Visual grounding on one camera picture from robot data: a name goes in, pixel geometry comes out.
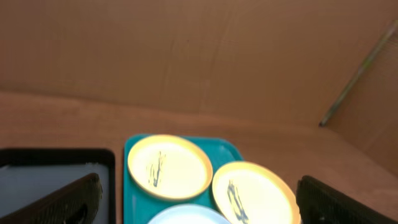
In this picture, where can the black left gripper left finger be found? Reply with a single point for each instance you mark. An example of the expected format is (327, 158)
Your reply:
(77, 202)

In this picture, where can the yellow plate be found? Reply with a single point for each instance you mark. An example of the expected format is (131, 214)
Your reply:
(245, 192)
(169, 167)

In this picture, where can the teal tray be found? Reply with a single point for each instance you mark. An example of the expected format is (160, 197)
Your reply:
(140, 207)

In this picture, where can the black tray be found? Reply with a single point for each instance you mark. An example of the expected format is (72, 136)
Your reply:
(29, 174)

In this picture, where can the light blue plate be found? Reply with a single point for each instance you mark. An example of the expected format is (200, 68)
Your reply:
(188, 214)

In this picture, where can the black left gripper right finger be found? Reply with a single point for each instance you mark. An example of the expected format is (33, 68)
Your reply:
(321, 204)

